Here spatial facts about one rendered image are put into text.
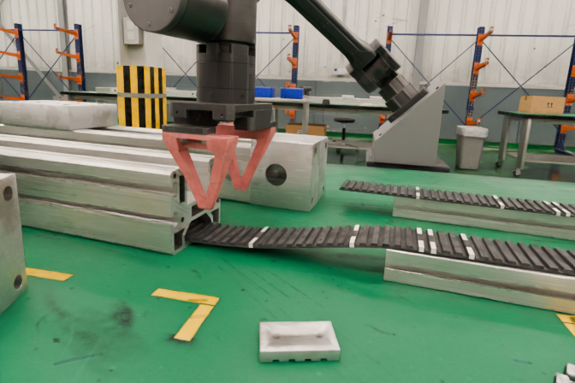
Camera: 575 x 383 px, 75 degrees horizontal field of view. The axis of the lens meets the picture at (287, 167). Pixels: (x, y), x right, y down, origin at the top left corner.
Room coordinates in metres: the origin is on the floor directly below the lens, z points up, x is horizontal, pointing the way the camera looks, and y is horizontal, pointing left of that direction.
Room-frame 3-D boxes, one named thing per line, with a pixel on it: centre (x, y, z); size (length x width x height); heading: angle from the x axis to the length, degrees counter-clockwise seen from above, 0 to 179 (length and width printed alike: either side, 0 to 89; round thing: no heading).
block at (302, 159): (0.57, -0.01, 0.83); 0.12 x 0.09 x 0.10; 163
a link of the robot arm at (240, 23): (0.37, 0.07, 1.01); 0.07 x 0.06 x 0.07; 156
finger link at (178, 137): (0.36, 0.07, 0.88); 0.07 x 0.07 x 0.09; 72
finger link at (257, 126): (0.40, 0.06, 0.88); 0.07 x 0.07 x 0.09; 72
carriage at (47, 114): (0.69, 0.42, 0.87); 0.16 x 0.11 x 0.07; 73
